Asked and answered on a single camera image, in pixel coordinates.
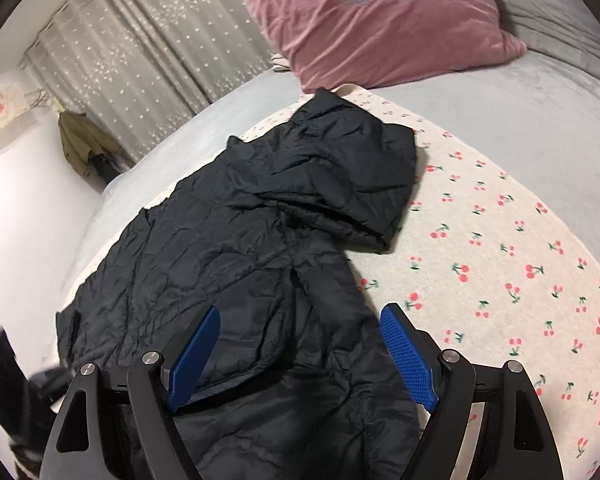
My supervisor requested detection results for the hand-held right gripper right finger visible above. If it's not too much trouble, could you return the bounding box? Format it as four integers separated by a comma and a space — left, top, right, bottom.
379, 303, 564, 480

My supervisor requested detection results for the grey star print curtain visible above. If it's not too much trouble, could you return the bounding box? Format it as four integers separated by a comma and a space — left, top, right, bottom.
20, 0, 281, 171

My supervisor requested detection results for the grey bed sheet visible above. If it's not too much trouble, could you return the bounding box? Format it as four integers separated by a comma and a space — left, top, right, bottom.
70, 0, 600, 311

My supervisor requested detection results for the pink pillow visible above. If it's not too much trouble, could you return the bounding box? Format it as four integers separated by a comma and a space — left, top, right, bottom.
234, 0, 528, 92

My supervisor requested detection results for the cherry print blanket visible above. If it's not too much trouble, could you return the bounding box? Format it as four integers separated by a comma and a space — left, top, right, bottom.
50, 85, 600, 478

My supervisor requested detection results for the floral wall cloth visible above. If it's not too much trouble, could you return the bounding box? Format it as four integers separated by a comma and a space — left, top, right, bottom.
0, 82, 43, 163

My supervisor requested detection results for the olive green hanging jacket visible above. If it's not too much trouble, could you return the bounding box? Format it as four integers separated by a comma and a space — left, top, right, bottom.
57, 110, 127, 179

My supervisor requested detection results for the black puffer jacket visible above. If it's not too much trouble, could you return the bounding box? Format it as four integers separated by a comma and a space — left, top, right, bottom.
55, 87, 433, 480

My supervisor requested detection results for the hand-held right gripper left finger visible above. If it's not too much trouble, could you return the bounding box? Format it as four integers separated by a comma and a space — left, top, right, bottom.
39, 305, 222, 480

